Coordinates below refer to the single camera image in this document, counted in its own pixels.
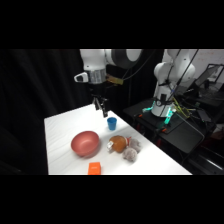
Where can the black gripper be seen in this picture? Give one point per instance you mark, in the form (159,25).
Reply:
(97,90)

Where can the blue plastic cup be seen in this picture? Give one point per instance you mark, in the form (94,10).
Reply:
(112,124)

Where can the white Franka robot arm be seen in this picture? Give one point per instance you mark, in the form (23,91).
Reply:
(94,60)

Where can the pink bowl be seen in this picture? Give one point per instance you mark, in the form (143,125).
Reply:
(85,143)

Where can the orange and grey plush toy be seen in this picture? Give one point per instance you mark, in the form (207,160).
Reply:
(118,144)

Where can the orange block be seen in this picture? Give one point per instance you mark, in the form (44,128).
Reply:
(94,168)

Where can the black curtain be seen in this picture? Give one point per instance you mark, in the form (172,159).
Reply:
(30,100)

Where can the black robot stand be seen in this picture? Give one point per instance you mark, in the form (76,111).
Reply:
(181,133)

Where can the dark laptop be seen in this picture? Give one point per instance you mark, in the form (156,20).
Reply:
(208,76)

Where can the tan wrist camera mount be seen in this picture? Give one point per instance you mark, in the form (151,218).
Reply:
(114,79)

